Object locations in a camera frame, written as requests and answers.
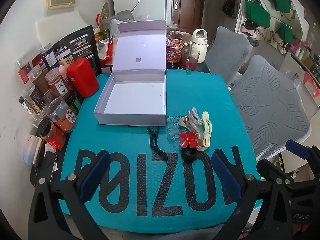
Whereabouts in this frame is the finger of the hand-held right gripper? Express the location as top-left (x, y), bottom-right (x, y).
top-left (285, 140), bottom-right (320, 165)
top-left (256, 158), bottom-right (300, 192)

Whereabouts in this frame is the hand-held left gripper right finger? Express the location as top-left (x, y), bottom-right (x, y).
top-left (212, 149), bottom-right (292, 240)

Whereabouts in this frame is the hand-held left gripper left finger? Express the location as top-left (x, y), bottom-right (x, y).
top-left (28, 150), bottom-right (110, 240)

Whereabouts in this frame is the pink round hair clip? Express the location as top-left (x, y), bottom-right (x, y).
top-left (194, 130), bottom-right (208, 152)

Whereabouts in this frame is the cream hair claw clip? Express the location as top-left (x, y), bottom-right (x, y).
top-left (201, 112), bottom-right (213, 147)

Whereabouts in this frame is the red flower hair clip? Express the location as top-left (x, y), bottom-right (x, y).
top-left (179, 131), bottom-right (198, 148)

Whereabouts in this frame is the black hair claw clip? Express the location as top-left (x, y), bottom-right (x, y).
top-left (147, 127), bottom-right (168, 162)

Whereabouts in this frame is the clear hair claw clip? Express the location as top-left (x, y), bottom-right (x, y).
top-left (166, 126), bottom-right (180, 144)

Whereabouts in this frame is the white gift box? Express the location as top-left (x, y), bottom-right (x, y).
top-left (93, 20), bottom-right (167, 126)

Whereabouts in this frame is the black phone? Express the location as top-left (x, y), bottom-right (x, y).
top-left (30, 150), bottom-right (58, 187)

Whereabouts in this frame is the grey covered chair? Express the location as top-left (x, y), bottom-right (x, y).
top-left (230, 54), bottom-right (312, 160)
top-left (204, 26), bottom-right (253, 84)

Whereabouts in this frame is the pink box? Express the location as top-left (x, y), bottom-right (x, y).
top-left (24, 134), bottom-right (44, 165)

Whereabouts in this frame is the row of spice jars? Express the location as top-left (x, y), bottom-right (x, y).
top-left (17, 44), bottom-right (83, 150)

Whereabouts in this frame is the pink plastic bag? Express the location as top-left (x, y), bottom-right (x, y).
top-left (304, 71), bottom-right (320, 90)

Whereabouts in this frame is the teal bubble mailer mat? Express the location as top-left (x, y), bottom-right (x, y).
top-left (59, 69), bottom-right (262, 234)

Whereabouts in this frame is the row of bottles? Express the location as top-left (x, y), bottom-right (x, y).
top-left (287, 40), bottom-right (320, 80)

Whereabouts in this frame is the red plastic canister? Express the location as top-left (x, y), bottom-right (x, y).
top-left (66, 57), bottom-right (100, 98)

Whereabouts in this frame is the glass cup with red drink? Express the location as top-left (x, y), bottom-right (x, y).
top-left (181, 46), bottom-right (201, 70)

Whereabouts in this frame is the red tissue pack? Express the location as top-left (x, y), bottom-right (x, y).
top-left (101, 37), bottom-right (115, 64)

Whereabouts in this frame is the black snack bag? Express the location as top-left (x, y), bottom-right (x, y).
top-left (41, 25), bottom-right (100, 77)

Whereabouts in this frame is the instant noodle cup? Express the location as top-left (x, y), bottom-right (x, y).
top-left (165, 38), bottom-right (187, 64)

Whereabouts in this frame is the white water kettle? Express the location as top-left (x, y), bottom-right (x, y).
top-left (188, 29), bottom-right (210, 63)

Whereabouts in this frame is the large green tote bag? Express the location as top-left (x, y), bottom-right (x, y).
top-left (245, 0), bottom-right (272, 29)

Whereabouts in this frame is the beige ceramic mug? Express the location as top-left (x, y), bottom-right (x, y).
top-left (180, 31), bottom-right (193, 44)

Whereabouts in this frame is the white foam board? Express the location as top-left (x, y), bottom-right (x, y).
top-left (35, 12), bottom-right (94, 45)

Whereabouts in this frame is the black handbag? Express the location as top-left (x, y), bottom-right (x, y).
top-left (222, 0), bottom-right (239, 19)

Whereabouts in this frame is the woven straw mat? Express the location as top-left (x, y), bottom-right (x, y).
top-left (99, 2), bottom-right (110, 29)

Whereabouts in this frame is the brown door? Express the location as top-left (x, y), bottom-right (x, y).
top-left (172, 0), bottom-right (206, 34)

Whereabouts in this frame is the white fridge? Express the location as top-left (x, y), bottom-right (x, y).
top-left (112, 0), bottom-right (174, 28)

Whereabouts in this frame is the black power cable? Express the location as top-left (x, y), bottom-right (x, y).
top-left (130, 0), bottom-right (145, 13)

